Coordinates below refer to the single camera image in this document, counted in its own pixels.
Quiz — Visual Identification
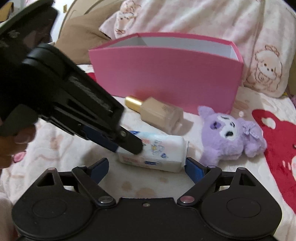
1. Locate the purple plush toy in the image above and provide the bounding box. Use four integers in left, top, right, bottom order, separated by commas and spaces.
198, 106, 267, 166

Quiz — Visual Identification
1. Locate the beige foundation bottle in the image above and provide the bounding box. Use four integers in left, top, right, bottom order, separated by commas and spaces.
125, 96, 184, 134

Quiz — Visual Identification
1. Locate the pink cardboard box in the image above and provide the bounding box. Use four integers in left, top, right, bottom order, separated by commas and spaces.
89, 33, 244, 113

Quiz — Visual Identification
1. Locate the pink cartoon blanket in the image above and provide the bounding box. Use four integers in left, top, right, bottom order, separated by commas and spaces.
99, 0, 295, 97

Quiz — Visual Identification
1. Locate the person left hand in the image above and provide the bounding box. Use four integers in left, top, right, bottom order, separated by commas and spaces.
1, 125, 36, 169

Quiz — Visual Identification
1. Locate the white baby tissue pack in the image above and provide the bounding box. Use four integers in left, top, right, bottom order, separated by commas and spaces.
117, 131, 189, 173

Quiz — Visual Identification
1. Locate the brown pillow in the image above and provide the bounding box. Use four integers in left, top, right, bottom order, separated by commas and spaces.
55, 1, 121, 65

